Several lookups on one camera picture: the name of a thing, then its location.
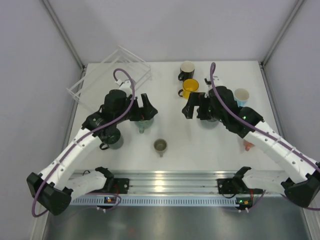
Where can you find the light blue cup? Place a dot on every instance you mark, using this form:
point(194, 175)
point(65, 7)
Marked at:
point(241, 96)

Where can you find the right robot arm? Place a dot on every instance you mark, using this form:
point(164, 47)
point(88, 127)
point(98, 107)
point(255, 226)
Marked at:
point(299, 177)

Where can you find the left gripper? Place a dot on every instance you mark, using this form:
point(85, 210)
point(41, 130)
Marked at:
point(146, 113)

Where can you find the small grey beige cup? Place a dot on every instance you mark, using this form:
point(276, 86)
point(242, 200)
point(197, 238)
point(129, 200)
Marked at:
point(160, 146)

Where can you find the black mug white inside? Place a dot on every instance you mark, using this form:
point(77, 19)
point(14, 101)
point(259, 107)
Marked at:
point(187, 70)

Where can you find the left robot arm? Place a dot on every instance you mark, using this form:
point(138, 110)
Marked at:
point(53, 188)

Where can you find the aluminium mounting rail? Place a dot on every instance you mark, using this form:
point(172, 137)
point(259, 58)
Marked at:
point(175, 183)

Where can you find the clear acrylic dish rack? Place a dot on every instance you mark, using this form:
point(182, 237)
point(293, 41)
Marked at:
point(89, 92)

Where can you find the yellow enamel mug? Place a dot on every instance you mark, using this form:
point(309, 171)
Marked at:
point(188, 86)

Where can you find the small pink cup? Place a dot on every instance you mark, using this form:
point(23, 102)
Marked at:
point(247, 145)

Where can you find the teal speckled ceramic mug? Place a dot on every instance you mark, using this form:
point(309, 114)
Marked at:
point(144, 124)

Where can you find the perforated cable tray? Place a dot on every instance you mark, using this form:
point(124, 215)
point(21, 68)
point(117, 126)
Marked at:
point(157, 201)

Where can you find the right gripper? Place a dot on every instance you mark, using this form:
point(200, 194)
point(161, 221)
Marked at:
point(196, 99)

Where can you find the grey blue glazed mug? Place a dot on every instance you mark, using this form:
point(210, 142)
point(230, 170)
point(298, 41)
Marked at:
point(209, 124)

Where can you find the dark green mug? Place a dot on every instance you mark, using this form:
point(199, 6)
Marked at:
point(114, 142)

